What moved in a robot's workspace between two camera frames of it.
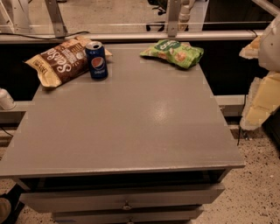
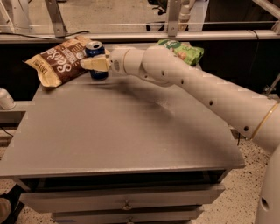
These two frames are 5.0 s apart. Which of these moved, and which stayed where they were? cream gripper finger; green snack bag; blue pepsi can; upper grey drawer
Moved: cream gripper finger
Stayed: blue pepsi can; green snack bag; upper grey drawer
